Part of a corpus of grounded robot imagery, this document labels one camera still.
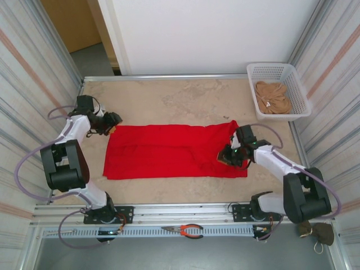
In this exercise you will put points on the red t-shirt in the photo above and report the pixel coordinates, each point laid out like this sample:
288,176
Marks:
168,152

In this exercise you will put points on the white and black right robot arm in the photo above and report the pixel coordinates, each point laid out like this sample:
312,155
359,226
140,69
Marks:
275,160

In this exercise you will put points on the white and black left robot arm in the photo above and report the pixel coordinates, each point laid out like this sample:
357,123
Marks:
73,129

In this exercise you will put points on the tan crumpled cloth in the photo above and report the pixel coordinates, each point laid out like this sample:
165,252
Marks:
272,98

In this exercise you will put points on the white plastic perforated basket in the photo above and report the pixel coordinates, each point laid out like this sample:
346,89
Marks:
298,92

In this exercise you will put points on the aluminium table edge bar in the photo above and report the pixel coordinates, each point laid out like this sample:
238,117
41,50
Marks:
180,76

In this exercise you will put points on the wooden door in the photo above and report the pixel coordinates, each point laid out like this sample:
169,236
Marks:
73,22

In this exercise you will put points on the dark brown cloth pouch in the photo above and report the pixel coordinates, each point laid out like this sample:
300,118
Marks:
323,234

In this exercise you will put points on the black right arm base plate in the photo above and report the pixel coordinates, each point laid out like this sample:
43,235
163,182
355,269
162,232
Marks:
239,212

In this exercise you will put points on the aluminium mounting rail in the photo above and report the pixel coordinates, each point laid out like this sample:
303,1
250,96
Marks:
182,211

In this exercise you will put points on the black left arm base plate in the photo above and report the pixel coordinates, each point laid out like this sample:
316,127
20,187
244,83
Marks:
126,213

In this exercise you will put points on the aluminium frame post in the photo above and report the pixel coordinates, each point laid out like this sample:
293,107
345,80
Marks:
57,42
305,36

